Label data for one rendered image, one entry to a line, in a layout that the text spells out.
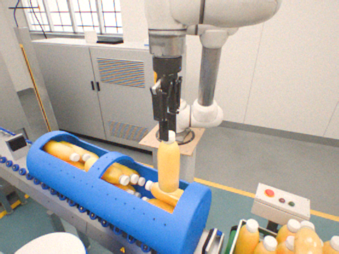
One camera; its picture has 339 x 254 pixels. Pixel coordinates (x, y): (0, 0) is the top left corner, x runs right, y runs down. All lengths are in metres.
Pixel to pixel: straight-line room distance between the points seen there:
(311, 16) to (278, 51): 0.50
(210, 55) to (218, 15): 0.63
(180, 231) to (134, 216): 0.18
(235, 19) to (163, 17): 0.15
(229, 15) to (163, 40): 0.14
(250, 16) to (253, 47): 2.88
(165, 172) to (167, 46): 0.37
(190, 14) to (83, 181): 0.73
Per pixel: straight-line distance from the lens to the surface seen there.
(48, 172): 1.11
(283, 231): 0.94
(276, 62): 3.42
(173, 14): 0.49
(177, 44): 0.50
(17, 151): 1.70
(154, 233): 0.77
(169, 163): 0.64
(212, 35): 1.05
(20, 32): 1.76
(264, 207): 1.01
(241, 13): 0.50
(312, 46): 3.43
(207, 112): 1.31
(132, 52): 2.50
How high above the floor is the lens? 1.77
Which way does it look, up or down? 30 degrees down
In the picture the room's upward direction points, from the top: straight up
